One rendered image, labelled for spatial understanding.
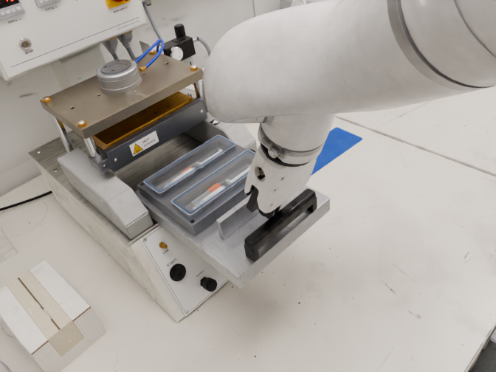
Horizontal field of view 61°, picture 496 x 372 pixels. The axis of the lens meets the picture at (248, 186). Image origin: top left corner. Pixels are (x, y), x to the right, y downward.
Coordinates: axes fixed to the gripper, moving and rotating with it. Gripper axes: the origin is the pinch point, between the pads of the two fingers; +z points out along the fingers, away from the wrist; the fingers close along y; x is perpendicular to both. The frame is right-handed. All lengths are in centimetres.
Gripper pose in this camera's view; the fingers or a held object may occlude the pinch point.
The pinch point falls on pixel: (269, 205)
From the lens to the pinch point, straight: 66.5
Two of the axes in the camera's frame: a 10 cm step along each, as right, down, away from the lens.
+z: -1.3, 5.7, 8.1
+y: 7.1, -5.2, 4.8
